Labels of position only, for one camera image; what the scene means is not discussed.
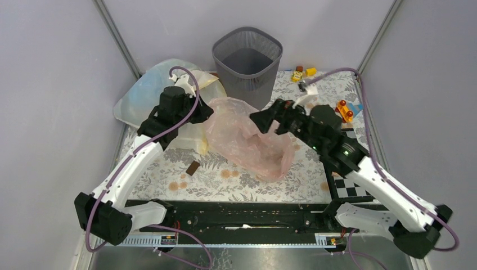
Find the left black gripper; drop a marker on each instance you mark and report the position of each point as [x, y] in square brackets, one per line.
[204, 112]

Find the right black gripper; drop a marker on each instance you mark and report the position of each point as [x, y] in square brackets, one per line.
[264, 118]

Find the pink plastic trash bag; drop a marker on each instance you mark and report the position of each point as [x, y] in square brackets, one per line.
[231, 133]

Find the clear yellowish plastic bag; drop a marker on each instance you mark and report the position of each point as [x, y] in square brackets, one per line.
[134, 107]

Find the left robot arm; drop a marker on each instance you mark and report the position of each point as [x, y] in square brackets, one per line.
[104, 212]

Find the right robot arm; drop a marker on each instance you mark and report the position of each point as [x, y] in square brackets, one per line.
[410, 222]

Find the grey mesh trash bin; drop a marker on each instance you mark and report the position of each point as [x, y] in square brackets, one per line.
[247, 61]

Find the yellow toy figure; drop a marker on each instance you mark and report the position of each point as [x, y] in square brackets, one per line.
[296, 76]

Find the small brown rectangular chip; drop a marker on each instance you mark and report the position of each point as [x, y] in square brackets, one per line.
[192, 168]

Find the yellow toy cube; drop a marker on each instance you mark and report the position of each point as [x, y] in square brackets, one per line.
[311, 72]

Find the floral patterned table mat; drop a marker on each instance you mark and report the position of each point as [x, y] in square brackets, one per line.
[220, 179]

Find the orange toy car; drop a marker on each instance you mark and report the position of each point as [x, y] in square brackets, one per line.
[346, 113]

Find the blue triangular toy piece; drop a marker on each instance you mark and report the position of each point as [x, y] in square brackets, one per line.
[355, 108]

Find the black white checkerboard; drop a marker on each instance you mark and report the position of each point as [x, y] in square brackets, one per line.
[343, 188]

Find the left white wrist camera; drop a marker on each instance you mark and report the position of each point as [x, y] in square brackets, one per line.
[183, 82]

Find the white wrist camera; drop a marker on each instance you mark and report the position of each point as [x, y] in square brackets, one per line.
[183, 82]
[310, 90]

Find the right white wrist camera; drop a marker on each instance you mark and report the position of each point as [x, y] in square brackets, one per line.
[310, 90]

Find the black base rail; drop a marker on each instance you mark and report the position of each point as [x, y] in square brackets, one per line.
[256, 223]

